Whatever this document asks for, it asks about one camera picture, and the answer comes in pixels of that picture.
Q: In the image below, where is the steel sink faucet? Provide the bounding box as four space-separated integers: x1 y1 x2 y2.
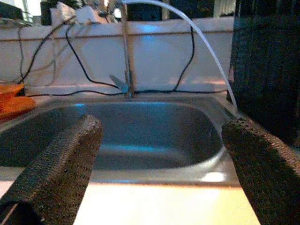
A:
109 0 136 98

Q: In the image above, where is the orange plate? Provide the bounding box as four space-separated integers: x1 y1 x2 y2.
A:
0 95 36 120

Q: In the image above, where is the black cable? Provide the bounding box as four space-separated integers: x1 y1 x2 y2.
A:
17 15 77 85
24 90 227 97
66 23 124 91
135 25 195 94

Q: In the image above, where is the stainless steel kitchen sink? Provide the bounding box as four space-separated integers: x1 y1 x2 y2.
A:
0 95 242 186

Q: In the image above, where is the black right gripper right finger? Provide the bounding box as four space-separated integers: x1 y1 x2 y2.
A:
221 118 300 225

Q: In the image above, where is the orange bowl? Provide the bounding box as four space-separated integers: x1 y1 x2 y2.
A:
0 82 25 97

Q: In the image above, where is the bulky black object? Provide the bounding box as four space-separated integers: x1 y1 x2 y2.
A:
229 0 300 147

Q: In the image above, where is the white hose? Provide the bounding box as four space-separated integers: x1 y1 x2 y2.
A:
121 0 239 112

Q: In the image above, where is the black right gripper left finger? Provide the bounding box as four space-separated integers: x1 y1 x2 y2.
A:
0 114 104 225

